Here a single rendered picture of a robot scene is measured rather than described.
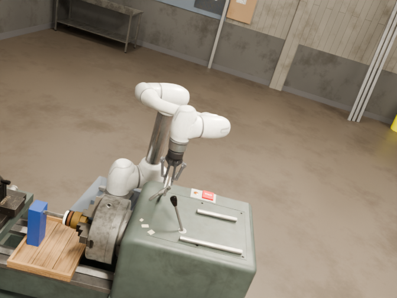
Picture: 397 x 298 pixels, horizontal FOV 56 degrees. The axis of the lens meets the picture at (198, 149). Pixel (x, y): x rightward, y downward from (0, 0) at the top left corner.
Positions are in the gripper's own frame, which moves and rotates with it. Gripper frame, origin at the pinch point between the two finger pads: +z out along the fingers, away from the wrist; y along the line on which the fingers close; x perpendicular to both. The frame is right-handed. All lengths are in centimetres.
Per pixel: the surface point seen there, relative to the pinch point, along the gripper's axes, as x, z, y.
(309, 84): -692, 102, -249
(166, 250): 33.7, 9.5, -7.1
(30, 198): -14, 42, 73
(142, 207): 11.4, 8.4, 8.7
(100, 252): 27.8, 26.2, 21.1
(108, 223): 22.3, 13.6, 20.9
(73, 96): -363, 134, 174
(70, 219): 14.9, 23.6, 40.5
